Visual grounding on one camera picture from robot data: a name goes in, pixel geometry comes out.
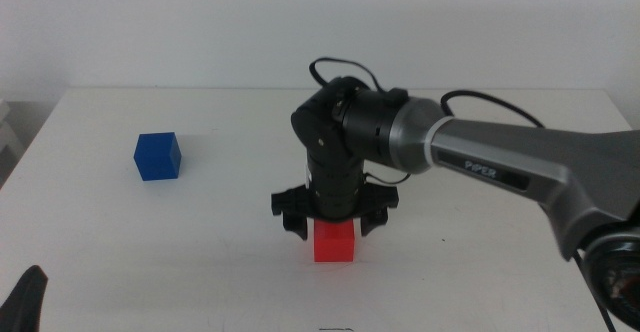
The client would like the red cube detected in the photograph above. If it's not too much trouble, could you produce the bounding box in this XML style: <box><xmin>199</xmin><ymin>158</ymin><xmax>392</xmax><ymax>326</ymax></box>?
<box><xmin>313</xmin><ymin>217</ymin><xmax>356</xmax><ymax>264</ymax></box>

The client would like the blue cube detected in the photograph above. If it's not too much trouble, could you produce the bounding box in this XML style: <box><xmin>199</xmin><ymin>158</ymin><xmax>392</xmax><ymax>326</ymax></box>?
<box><xmin>132</xmin><ymin>131</ymin><xmax>183</xmax><ymax>182</ymax></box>

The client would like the thin black camera cable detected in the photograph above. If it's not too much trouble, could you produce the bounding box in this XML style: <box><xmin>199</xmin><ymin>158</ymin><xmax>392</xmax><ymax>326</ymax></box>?
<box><xmin>308</xmin><ymin>57</ymin><xmax>413</xmax><ymax>186</ymax></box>

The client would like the braided black arm cable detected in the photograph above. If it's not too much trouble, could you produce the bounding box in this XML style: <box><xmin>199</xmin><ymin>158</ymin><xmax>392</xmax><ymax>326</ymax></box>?
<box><xmin>439</xmin><ymin>89</ymin><xmax>619</xmax><ymax>332</ymax></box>

